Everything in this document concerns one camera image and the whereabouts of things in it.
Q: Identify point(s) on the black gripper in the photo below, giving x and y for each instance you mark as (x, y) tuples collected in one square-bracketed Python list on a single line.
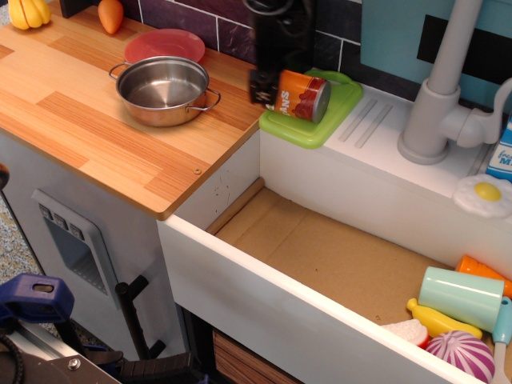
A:
[(283, 40)]

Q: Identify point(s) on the orange beans can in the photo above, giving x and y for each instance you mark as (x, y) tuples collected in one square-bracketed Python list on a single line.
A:
[(301, 96)]

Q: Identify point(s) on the stainless steel pot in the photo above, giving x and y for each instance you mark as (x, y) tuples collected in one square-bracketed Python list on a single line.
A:
[(164, 91)]

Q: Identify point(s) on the green plastic cutting board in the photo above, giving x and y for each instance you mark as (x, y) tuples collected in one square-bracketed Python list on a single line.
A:
[(345, 95)]

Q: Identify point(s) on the red plastic plate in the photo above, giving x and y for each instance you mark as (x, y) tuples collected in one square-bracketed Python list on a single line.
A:
[(165, 42)]

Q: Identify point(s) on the orange toy fruit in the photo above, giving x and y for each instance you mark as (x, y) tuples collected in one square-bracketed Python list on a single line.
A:
[(111, 15)]

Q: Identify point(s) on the white toy sink basin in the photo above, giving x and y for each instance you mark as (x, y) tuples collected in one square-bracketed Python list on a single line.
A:
[(289, 262)]

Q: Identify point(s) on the grey toy faucet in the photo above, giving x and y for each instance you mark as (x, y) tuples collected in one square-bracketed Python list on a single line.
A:
[(436, 116)]

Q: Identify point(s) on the wooden kitchen countertop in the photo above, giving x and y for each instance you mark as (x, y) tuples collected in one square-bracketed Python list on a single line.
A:
[(58, 99)]

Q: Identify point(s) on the grey oven control panel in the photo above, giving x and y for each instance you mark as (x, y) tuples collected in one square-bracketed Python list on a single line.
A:
[(80, 245)]

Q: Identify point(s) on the blue milk carton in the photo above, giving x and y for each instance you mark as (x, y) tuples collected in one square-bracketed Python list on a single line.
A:
[(500, 162)]

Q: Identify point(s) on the yellow toy bell pepper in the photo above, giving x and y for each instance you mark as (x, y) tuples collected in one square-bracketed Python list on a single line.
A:
[(28, 14)]

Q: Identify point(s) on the toy fried egg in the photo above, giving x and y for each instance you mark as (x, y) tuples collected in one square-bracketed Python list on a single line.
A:
[(484, 196)]

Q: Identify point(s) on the orange toy carrot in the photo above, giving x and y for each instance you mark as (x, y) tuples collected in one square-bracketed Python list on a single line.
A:
[(469, 265)]

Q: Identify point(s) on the white toy bread slice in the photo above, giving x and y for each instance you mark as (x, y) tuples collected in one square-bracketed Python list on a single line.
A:
[(410, 330)]

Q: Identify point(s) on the yellow toy banana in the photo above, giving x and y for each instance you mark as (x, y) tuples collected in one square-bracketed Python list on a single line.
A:
[(438, 323)]

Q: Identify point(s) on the mint green plastic cup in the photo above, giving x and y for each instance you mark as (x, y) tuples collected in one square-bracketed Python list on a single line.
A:
[(471, 299)]

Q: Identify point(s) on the blue plastic clamp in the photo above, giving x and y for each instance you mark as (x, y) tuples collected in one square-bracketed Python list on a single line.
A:
[(35, 298)]

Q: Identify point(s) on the purple striped toy onion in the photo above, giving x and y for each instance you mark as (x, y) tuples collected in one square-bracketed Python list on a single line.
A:
[(466, 352)]

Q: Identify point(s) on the black oven door handle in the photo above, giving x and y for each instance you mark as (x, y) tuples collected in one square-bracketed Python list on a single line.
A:
[(126, 294)]

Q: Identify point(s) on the light blue handled spatula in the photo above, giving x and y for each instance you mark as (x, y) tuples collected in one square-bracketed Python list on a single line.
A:
[(501, 336)]

